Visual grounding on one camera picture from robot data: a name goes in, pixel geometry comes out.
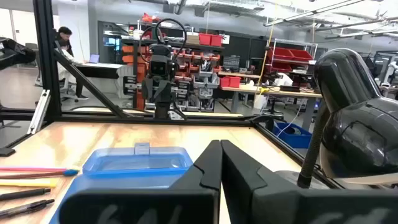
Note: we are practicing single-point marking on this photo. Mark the wooden workbench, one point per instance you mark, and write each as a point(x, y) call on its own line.
point(280, 92)

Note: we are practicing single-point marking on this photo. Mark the white bucket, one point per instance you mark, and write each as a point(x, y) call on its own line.
point(260, 102)

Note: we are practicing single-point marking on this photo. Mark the silver metal bracket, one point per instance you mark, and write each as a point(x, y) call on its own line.
point(38, 112)

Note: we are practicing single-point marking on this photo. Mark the black pen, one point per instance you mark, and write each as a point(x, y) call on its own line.
point(25, 194)
point(28, 208)

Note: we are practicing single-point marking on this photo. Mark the shelf rack with orange bins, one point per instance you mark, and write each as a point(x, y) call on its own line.
point(140, 56)

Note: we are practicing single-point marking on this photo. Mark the blue plastic supply box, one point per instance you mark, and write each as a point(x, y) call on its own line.
point(140, 161)

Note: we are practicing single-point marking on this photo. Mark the black office desk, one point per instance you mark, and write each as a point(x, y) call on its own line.
point(99, 71)

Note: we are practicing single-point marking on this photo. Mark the yellow pencil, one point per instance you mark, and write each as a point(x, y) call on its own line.
point(28, 183)

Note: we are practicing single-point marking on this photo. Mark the blue storage bin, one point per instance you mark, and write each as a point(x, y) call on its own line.
point(295, 140)

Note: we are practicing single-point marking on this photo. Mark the metal rack with red bins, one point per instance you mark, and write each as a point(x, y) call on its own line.
point(292, 54)

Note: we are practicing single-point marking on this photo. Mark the person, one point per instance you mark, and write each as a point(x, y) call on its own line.
point(65, 40)

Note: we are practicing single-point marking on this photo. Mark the open laptop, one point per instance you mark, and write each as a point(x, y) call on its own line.
point(94, 58)

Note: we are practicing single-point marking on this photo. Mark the red plastic bin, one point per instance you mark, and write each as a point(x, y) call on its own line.
point(225, 82)
point(216, 40)
point(205, 39)
point(235, 82)

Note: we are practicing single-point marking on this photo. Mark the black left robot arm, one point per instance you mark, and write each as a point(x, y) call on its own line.
point(162, 110)

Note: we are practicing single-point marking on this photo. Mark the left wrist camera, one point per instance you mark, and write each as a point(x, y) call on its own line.
point(159, 67)

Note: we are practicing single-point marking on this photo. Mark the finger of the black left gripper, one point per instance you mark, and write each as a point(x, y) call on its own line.
point(165, 91)
point(147, 90)

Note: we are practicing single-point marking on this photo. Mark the pink pencil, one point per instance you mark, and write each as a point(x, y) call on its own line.
point(31, 169)

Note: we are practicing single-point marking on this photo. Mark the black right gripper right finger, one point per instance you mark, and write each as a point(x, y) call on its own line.
point(264, 205)

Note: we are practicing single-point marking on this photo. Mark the brown pencil with blue eraser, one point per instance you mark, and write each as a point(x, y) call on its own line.
point(46, 174)

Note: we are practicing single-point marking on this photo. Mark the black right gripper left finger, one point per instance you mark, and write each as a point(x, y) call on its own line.
point(186, 205)

